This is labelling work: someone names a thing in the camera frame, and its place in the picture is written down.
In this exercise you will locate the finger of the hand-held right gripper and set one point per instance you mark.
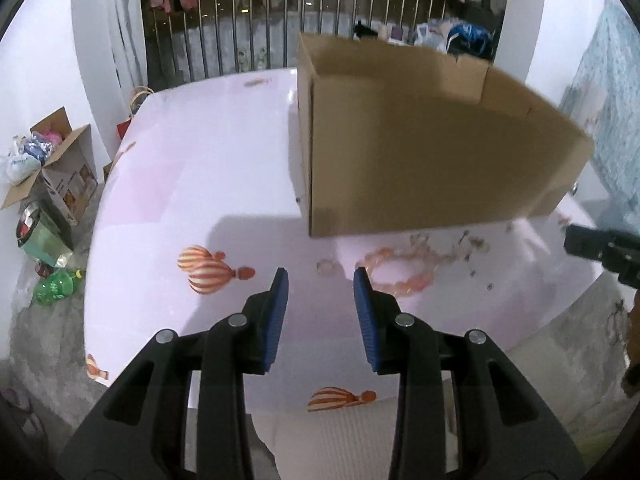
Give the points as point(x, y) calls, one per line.
point(590, 242)
point(625, 265)

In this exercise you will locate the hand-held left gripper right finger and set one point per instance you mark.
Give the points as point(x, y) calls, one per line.
point(365, 320)

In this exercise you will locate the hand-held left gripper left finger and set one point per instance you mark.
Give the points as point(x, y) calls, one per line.
point(277, 320)

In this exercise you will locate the large brown cardboard box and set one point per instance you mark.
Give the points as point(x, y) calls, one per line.
point(425, 160)

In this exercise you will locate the turquoise patterned cloth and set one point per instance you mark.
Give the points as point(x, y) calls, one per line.
point(610, 110)

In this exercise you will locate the pale green fluffy rug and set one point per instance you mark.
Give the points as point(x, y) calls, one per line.
point(565, 385)

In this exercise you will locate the pink balloon-print tablecloth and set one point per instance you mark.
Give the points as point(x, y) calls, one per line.
point(200, 160)

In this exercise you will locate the green plastic bottle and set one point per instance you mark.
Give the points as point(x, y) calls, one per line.
point(55, 287)

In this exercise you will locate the blue bag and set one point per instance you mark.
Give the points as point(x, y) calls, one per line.
point(470, 40)

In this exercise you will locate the green snack packet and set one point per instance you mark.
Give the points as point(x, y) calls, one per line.
point(45, 240)

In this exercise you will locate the open printed cardboard box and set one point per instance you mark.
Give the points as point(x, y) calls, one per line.
point(70, 180)

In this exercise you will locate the clear plastic bag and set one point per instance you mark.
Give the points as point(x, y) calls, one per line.
point(430, 35)

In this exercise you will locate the metal bowl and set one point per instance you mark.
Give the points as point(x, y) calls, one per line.
point(27, 222)

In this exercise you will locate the metal balcony railing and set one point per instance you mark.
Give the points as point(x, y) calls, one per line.
point(225, 35)

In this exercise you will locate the white plastic bag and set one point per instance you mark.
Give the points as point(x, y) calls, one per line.
point(20, 165)

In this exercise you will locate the white curtain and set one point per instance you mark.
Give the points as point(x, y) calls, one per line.
point(125, 20)

